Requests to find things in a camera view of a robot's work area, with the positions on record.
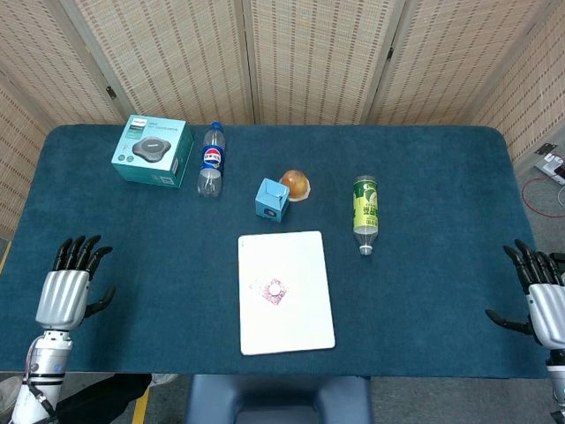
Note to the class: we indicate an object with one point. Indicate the dark teal table cloth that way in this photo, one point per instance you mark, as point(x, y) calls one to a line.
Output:
point(176, 287)

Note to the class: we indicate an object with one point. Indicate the black fabric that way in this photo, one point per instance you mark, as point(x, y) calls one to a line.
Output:
point(101, 397)

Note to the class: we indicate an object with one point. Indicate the grey shoe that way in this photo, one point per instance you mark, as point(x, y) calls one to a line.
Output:
point(164, 379)

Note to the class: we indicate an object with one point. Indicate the round white magnet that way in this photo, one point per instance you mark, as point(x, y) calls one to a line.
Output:
point(276, 290)

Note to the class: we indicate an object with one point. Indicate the green label plastic bottle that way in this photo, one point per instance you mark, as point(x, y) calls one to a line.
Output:
point(366, 207)

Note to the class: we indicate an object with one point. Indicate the orange jelly cup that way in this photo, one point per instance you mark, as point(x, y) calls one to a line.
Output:
point(296, 183)

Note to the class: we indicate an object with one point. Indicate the teal speaker product box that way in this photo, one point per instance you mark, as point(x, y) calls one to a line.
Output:
point(150, 152)

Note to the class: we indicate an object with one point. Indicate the white rectangular tray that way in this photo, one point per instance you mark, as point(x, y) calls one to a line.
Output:
point(300, 327)

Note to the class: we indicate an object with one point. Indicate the woven folding screen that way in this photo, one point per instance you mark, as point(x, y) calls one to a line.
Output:
point(309, 57)

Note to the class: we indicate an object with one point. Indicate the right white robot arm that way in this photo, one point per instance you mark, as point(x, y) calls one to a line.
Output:
point(557, 380)

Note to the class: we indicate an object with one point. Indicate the blue padded robot base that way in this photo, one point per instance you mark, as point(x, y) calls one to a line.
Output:
point(278, 397)

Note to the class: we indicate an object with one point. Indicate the empty Pepsi plastic bottle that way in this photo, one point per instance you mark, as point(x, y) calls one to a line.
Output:
point(212, 159)

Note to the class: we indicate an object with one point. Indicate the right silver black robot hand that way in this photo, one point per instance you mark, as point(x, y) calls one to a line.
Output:
point(547, 305)

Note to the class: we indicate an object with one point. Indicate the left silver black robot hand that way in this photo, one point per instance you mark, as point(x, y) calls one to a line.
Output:
point(62, 296)

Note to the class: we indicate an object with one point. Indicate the white power strip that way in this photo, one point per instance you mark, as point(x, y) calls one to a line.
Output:
point(552, 165)

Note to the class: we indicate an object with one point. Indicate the small light blue box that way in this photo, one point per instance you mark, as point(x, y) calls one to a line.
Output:
point(270, 203)

